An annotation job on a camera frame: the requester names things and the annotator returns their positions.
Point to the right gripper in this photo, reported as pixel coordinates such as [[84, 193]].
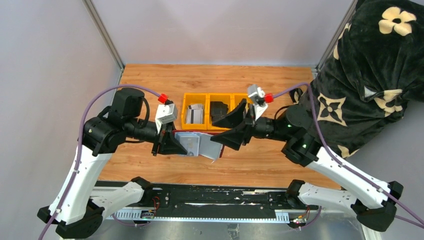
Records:
[[234, 138]]

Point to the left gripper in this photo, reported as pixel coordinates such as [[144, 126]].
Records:
[[168, 143]]

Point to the white VIP card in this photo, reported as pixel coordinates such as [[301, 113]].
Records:
[[190, 141]]

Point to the red leather card holder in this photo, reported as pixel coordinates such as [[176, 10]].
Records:
[[209, 149]]

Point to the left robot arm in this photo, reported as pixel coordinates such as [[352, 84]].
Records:
[[96, 149]]

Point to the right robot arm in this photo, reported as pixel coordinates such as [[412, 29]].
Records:
[[371, 201]]

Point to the black cards stack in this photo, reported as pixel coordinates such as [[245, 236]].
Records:
[[217, 110]]

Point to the white cards stack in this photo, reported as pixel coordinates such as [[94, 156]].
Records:
[[195, 114]]

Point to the left yellow bin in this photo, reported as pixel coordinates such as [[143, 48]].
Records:
[[192, 98]]

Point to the black floral blanket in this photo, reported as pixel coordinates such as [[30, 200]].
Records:
[[376, 68]]

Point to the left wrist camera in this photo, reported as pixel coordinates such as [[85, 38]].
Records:
[[165, 113]]

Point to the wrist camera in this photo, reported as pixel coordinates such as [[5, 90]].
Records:
[[260, 100], [165, 113]]

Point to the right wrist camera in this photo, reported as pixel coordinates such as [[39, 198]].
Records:
[[260, 100]]

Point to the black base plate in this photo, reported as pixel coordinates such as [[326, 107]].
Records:
[[219, 202]]

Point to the aluminium frame rail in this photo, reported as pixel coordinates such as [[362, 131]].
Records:
[[139, 216]]

